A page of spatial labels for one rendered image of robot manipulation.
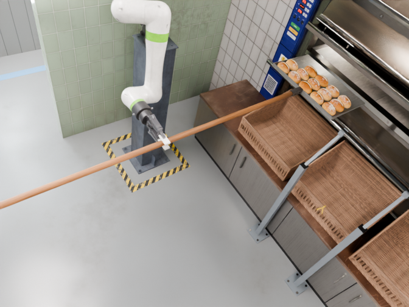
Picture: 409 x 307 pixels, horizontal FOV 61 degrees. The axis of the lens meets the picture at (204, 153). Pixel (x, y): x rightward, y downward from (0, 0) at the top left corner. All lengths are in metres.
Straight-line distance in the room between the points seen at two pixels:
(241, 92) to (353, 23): 1.10
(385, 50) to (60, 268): 2.54
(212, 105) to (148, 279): 1.44
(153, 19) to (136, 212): 1.61
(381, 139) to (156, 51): 1.57
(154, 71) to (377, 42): 1.35
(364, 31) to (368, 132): 0.66
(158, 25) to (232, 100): 1.35
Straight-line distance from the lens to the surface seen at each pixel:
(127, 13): 1.79
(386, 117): 2.49
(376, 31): 2.42
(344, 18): 2.51
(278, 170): 2.54
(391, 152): 2.56
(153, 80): 1.91
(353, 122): 2.62
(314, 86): 2.36
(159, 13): 1.78
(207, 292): 2.67
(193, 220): 2.87
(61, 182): 1.59
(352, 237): 2.20
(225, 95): 3.00
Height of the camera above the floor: 2.51
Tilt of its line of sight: 50 degrees down
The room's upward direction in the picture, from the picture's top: 16 degrees clockwise
